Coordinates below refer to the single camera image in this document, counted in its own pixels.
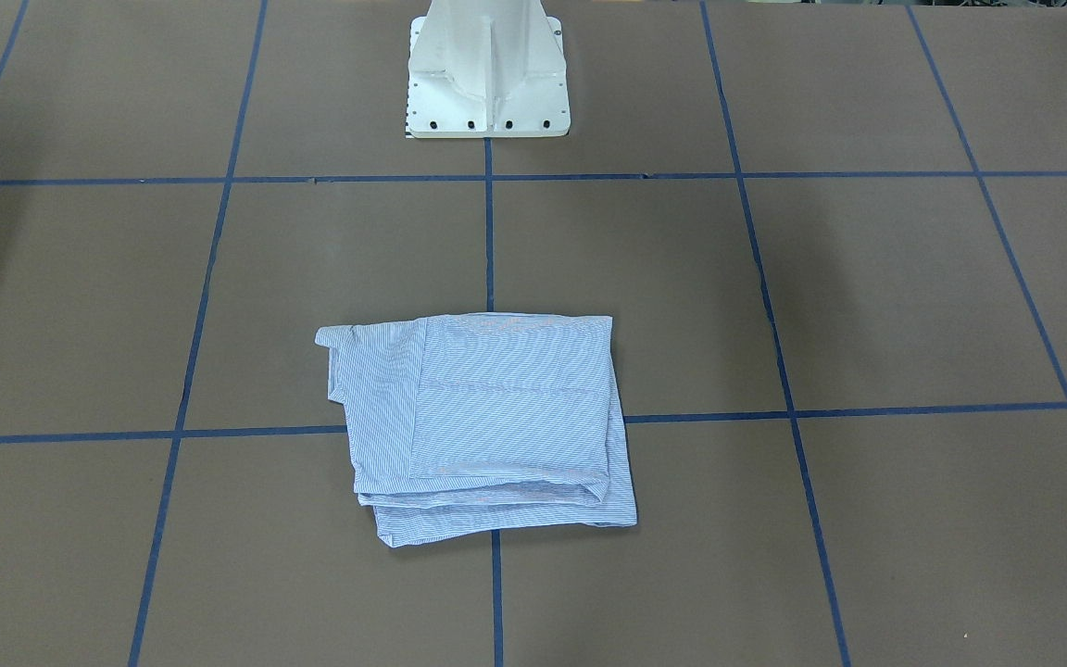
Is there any light blue striped shirt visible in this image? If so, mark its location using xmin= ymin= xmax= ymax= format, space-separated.
xmin=315 ymin=312 xmax=638 ymax=547

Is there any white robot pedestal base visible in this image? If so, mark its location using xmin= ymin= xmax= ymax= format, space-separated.
xmin=404 ymin=1 xmax=571 ymax=139

